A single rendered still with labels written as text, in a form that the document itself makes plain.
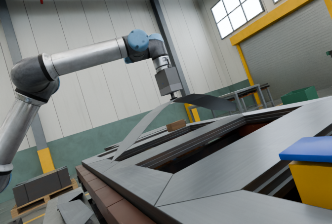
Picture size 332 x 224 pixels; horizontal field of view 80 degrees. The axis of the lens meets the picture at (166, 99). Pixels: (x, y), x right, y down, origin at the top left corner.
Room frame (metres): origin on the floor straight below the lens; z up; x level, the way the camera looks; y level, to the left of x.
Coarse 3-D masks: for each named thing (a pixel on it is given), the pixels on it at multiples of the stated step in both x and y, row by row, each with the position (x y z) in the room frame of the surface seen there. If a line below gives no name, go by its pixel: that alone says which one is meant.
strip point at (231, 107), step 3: (228, 105) 0.97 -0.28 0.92; (231, 105) 0.97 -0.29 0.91; (234, 105) 0.96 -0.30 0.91; (216, 108) 1.05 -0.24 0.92; (219, 108) 1.04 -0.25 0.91; (222, 108) 1.03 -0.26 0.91; (225, 108) 1.03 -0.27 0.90; (228, 108) 1.02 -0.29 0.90; (231, 108) 1.01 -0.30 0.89; (234, 108) 1.01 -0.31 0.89
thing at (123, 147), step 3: (120, 144) 0.82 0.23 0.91; (123, 144) 0.78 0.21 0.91; (126, 144) 0.73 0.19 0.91; (129, 144) 0.70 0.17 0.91; (132, 144) 0.67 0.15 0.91; (120, 147) 0.78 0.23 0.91; (123, 147) 0.74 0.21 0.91; (126, 147) 0.70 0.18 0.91; (117, 150) 0.77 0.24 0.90; (120, 150) 0.74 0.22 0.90; (123, 150) 0.70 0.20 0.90; (117, 153) 0.74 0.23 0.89; (120, 153) 0.70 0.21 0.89
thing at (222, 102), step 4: (220, 100) 0.92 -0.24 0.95; (224, 100) 0.91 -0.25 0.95; (204, 104) 1.01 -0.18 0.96; (208, 104) 1.00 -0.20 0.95; (212, 104) 0.99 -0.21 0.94; (216, 104) 0.98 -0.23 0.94; (220, 104) 0.98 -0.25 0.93; (224, 104) 0.97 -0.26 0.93; (228, 104) 0.96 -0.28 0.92; (208, 108) 1.07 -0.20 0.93; (212, 108) 1.06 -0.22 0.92
